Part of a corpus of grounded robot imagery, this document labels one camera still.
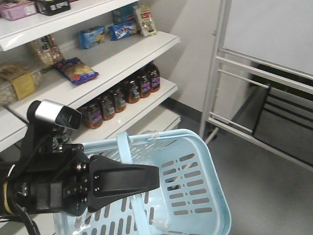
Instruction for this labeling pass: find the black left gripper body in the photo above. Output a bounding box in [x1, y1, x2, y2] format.
[29, 144, 89, 216]

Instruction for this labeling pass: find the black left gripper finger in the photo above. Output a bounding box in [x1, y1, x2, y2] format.
[87, 155, 159, 212]

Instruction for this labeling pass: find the light blue plastic basket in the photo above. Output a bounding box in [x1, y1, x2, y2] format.
[54, 129, 231, 235]

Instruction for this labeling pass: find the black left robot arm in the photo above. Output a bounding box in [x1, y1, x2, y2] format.
[0, 127, 160, 235]

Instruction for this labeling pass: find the purple label plum drink bottle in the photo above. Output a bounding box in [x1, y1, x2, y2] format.
[81, 103, 103, 129]
[135, 69, 151, 98]
[145, 62, 160, 93]

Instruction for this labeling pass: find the blue snack bag flat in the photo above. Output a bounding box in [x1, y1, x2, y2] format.
[53, 57, 99, 85]

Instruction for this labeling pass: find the clear box yellow label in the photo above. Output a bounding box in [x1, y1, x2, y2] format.
[0, 63, 43, 106]

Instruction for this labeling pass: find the white metal shelving unit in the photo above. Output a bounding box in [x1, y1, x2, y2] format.
[0, 0, 181, 235]

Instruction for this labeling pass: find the tan cracker bag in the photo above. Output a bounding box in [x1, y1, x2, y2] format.
[29, 34, 64, 67]

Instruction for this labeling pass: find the blue cookie pack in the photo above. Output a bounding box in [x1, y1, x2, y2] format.
[109, 21, 137, 41]
[79, 25, 105, 49]

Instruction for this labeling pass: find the beige snack pouch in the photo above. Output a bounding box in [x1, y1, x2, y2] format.
[133, 5, 157, 37]

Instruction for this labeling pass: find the white mobile whiteboard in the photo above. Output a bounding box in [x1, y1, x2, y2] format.
[200, 0, 313, 170]

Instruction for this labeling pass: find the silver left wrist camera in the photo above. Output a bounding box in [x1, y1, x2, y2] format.
[26, 99, 82, 130]

